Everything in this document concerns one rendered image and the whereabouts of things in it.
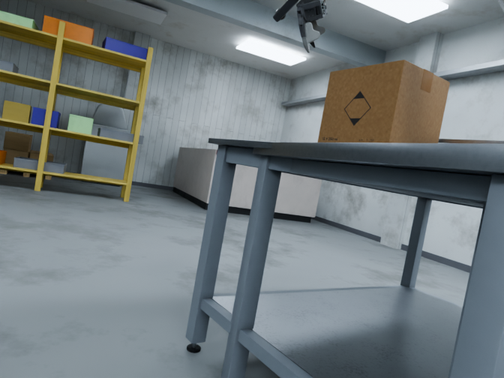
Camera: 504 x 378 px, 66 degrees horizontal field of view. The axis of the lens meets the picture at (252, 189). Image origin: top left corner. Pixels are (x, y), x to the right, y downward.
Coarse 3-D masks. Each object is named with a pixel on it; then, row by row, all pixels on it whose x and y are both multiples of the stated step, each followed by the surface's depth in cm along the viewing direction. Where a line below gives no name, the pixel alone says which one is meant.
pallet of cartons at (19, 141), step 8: (8, 136) 611; (16, 136) 616; (24, 136) 621; (8, 144) 613; (16, 144) 617; (24, 144) 622; (8, 152) 614; (16, 152) 619; (24, 152) 623; (32, 152) 633; (48, 152) 731; (8, 160) 615; (48, 160) 642; (24, 176) 626; (48, 176) 642
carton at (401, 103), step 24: (336, 72) 132; (360, 72) 123; (384, 72) 115; (408, 72) 112; (336, 96) 131; (360, 96) 122; (384, 96) 114; (408, 96) 113; (432, 96) 119; (336, 120) 130; (360, 120) 121; (384, 120) 113; (408, 120) 115; (432, 120) 121
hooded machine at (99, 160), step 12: (96, 108) 706; (108, 108) 709; (120, 108) 718; (96, 120) 704; (108, 120) 712; (120, 120) 720; (96, 132) 702; (96, 144) 704; (84, 156) 699; (96, 156) 707; (108, 156) 715; (120, 156) 723; (84, 168) 701; (96, 168) 709; (108, 168) 717; (120, 168) 725
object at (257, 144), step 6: (210, 138) 149; (216, 138) 146; (216, 144) 151; (222, 144) 143; (228, 144) 138; (234, 144) 135; (240, 144) 132; (246, 144) 129; (252, 144) 126; (258, 144) 123; (264, 144) 120; (270, 144) 118
